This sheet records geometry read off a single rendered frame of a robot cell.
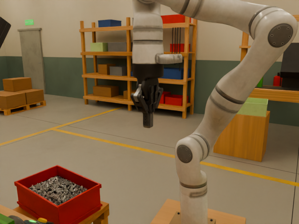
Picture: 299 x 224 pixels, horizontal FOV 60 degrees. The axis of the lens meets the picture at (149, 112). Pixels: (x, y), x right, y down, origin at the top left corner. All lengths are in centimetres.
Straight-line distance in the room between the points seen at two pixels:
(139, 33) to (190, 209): 58
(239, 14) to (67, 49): 796
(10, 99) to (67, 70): 244
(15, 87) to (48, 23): 267
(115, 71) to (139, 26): 599
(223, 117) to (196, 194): 27
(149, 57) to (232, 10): 23
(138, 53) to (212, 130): 36
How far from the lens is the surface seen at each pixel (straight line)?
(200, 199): 90
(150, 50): 59
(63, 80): 878
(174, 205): 113
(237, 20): 71
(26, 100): 714
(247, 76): 70
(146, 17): 60
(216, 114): 75
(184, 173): 86
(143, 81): 60
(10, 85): 748
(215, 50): 598
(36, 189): 127
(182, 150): 82
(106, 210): 125
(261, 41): 67
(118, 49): 652
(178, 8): 63
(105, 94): 693
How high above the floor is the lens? 147
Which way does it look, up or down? 13 degrees down
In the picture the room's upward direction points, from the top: straight up
